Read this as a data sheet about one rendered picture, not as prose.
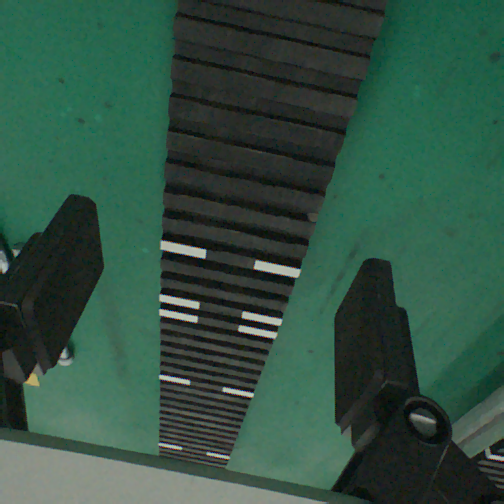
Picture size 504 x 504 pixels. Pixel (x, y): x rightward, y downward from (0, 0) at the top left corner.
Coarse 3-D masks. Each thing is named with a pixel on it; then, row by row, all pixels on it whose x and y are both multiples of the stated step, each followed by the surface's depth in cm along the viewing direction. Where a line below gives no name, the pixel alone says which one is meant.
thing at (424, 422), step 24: (408, 408) 9; (432, 408) 9; (384, 432) 9; (408, 432) 9; (432, 432) 9; (360, 456) 10; (384, 456) 8; (408, 456) 8; (432, 456) 8; (336, 480) 10; (360, 480) 8; (384, 480) 8; (408, 480) 8; (432, 480) 8
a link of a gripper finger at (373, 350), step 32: (352, 288) 13; (384, 288) 11; (352, 320) 12; (384, 320) 10; (352, 352) 11; (384, 352) 10; (352, 384) 11; (384, 384) 9; (416, 384) 10; (352, 416) 11; (384, 416) 9; (448, 448) 9; (448, 480) 9; (480, 480) 9
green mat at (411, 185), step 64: (0, 0) 13; (64, 0) 13; (128, 0) 13; (448, 0) 12; (0, 64) 15; (64, 64) 14; (128, 64) 14; (384, 64) 13; (448, 64) 13; (0, 128) 17; (64, 128) 16; (128, 128) 16; (384, 128) 15; (448, 128) 14; (0, 192) 19; (64, 192) 19; (128, 192) 18; (384, 192) 16; (448, 192) 16; (128, 256) 21; (320, 256) 19; (384, 256) 19; (448, 256) 18; (128, 320) 25; (320, 320) 23; (448, 320) 21; (64, 384) 33; (128, 384) 31; (320, 384) 28; (448, 384) 26; (128, 448) 41; (256, 448) 37; (320, 448) 35
